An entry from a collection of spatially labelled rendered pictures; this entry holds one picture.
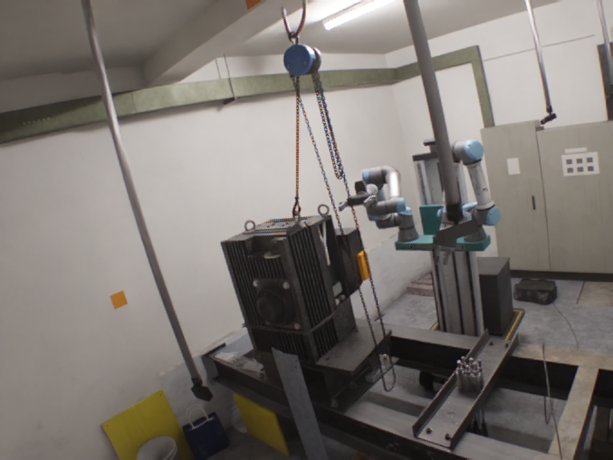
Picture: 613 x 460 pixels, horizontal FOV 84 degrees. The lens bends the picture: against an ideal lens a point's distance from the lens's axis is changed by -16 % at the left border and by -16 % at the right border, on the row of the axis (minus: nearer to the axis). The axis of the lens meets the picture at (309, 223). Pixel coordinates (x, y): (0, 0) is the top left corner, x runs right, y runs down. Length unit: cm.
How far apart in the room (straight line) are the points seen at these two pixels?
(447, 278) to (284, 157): 176
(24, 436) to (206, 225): 192
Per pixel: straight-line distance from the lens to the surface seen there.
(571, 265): 469
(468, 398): 216
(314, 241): 214
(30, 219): 267
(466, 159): 237
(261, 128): 354
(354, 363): 215
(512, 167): 451
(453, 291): 310
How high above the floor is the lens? 205
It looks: 12 degrees down
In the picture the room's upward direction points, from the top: 14 degrees counter-clockwise
